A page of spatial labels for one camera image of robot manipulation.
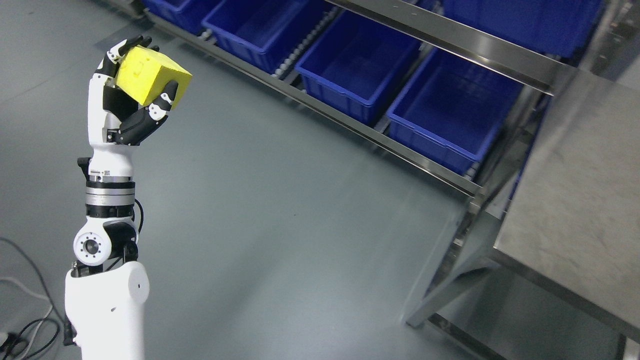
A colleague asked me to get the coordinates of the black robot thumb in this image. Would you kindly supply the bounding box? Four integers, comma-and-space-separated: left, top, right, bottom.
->
112, 80, 179, 146

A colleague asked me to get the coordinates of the black robot fingers cluster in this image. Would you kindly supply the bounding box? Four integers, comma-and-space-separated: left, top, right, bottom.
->
98, 35, 160, 78

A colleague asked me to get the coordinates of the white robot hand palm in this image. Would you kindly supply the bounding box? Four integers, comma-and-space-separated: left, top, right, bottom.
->
86, 72, 138, 182

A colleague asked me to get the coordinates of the yellow foam block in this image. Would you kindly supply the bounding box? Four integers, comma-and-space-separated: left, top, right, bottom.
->
115, 45, 193, 106

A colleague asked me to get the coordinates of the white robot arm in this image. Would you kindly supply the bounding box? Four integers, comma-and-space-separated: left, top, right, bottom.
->
64, 35, 178, 360

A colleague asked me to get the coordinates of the blue bin lower middle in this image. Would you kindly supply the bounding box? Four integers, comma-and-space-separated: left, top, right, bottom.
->
295, 11, 421, 125

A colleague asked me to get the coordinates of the blue bin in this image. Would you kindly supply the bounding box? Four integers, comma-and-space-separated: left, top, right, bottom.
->
386, 49, 523, 175
201, 0, 326, 74
295, 11, 421, 125
142, 0, 220, 35
442, 0, 605, 59

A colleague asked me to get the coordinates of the steel shelf rack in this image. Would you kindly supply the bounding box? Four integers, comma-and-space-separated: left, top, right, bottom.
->
100, 0, 640, 201

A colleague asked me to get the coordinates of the blue bin upper left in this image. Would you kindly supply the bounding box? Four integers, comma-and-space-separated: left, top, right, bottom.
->
142, 0, 220, 35

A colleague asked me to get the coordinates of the blue bin far left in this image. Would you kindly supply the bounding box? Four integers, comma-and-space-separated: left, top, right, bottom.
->
201, 0, 326, 74

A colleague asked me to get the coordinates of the blue bin lower right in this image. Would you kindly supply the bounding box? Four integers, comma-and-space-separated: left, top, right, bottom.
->
386, 49, 523, 175

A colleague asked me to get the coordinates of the blue bin upper right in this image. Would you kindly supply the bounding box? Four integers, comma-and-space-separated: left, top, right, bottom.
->
442, 0, 605, 59

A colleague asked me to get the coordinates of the stainless steel table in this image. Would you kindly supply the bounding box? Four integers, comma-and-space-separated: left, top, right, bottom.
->
405, 70, 639, 360

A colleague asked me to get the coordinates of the white floor cable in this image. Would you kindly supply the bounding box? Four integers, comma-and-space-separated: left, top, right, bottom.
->
0, 276, 55, 346

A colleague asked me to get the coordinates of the black floor cable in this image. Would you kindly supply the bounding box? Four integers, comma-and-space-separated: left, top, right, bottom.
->
0, 237, 68, 360

